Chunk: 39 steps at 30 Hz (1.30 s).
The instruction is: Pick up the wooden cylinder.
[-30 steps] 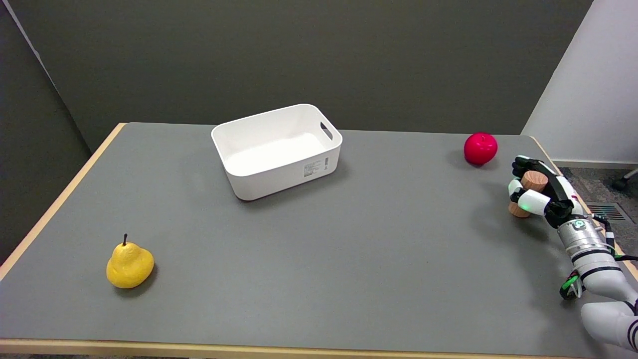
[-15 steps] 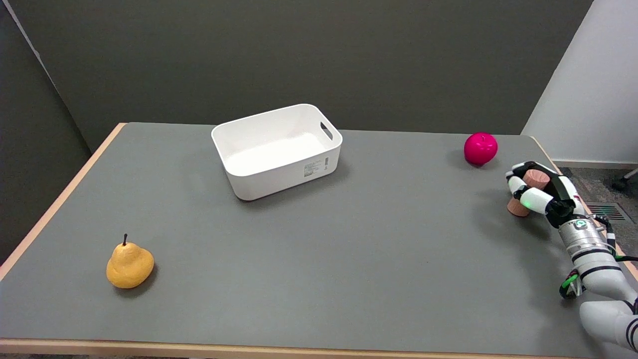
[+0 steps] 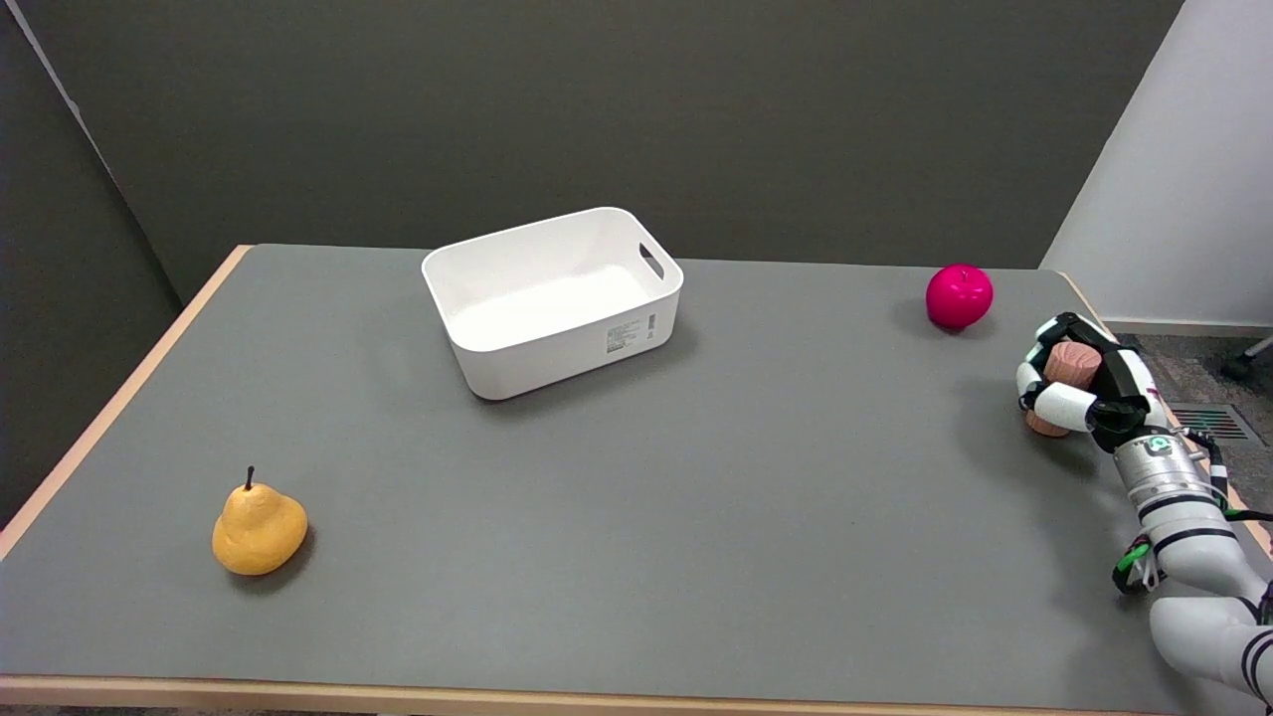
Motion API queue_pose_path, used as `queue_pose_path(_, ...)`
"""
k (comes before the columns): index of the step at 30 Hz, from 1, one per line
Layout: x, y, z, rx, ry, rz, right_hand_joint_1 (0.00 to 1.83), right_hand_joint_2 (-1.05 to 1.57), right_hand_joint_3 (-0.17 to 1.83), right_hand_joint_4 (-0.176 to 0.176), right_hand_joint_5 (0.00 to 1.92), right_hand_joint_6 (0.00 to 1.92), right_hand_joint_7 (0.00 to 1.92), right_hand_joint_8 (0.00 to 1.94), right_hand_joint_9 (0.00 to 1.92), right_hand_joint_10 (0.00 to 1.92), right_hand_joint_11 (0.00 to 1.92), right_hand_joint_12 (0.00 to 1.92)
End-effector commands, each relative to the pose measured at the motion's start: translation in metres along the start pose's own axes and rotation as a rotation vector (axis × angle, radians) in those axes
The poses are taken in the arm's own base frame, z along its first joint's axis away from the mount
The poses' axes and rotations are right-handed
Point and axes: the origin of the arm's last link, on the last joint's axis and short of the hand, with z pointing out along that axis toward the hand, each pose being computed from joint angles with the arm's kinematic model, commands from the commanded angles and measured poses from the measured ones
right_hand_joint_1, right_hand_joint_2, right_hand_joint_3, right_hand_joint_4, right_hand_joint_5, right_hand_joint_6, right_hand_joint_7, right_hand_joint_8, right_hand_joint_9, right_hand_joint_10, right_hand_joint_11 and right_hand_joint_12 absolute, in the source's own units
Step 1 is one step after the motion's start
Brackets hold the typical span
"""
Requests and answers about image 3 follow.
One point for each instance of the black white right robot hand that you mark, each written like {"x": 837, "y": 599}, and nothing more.
{"x": 1104, "y": 393}

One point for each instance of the black chair caster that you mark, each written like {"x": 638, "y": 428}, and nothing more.
{"x": 1243, "y": 364}

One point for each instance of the floor vent grate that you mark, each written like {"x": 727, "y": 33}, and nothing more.
{"x": 1211, "y": 423}

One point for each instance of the red apple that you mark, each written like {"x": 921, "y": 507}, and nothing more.
{"x": 959, "y": 295}

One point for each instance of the wooden cylinder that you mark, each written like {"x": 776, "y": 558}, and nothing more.
{"x": 1066, "y": 370}

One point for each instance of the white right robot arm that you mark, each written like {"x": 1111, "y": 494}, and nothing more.
{"x": 1188, "y": 557}

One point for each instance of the yellow pear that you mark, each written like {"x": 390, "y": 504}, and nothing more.
{"x": 258, "y": 530}

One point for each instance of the white plastic bin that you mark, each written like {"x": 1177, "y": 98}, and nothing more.
{"x": 553, "y": 300}

